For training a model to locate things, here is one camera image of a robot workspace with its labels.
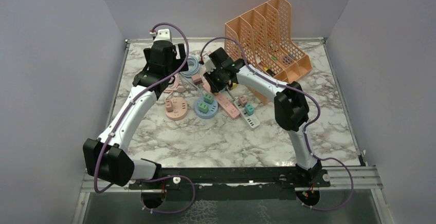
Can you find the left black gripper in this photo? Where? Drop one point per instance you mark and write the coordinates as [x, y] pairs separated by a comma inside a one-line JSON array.
[[178, 61]]

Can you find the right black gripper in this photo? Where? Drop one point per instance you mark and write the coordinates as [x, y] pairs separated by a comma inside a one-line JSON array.
[[216, 88]]

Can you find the yellow plug adapter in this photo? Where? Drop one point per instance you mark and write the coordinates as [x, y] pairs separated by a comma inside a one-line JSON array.
[[233, 86]]

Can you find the pink plug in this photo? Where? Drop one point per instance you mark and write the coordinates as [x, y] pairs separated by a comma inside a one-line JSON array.
[[196, 79]]

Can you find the dark green plug adapter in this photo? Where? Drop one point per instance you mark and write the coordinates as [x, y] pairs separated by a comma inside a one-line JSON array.
[[208, 98]]

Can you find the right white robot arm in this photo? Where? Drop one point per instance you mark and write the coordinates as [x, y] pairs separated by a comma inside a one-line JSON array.
[[290, 105]]

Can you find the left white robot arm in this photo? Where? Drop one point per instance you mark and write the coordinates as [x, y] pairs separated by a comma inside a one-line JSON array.
[[106, 157]]

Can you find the blue round power strip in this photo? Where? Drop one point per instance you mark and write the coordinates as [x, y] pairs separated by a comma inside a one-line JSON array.
[[213, 108]]

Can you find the pink round power strip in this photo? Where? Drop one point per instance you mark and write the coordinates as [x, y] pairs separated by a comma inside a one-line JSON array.
[[180, 109]]

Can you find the orange mesh file organizer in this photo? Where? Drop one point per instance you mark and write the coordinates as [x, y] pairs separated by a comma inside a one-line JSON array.
[[265, 34]]

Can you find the white power strip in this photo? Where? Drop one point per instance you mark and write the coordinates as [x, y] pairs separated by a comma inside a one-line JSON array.
[[251, 120]]

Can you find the black mounting rail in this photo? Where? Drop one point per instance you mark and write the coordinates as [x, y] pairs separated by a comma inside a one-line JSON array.
[[230, 183]]

